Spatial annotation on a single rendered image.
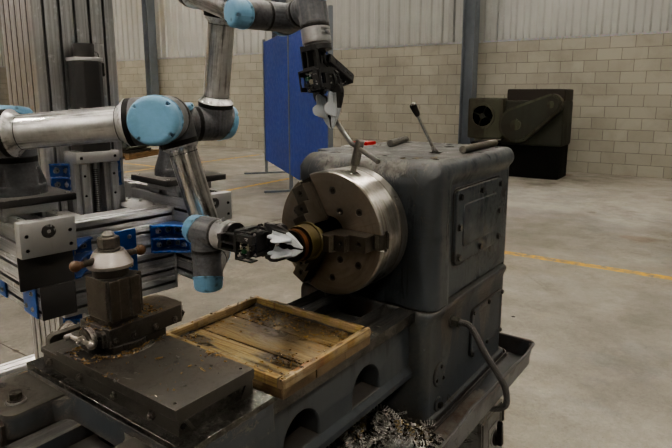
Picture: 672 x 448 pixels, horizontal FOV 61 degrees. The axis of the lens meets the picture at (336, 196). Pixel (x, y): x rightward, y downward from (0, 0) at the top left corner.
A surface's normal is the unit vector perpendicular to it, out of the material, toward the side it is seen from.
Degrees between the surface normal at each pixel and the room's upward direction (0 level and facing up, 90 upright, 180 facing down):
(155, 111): 90
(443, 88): 90
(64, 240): 90
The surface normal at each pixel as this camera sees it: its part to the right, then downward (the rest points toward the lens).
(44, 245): 0.74, 0.12
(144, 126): 0.18, 0.17
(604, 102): -0.57, 0.14
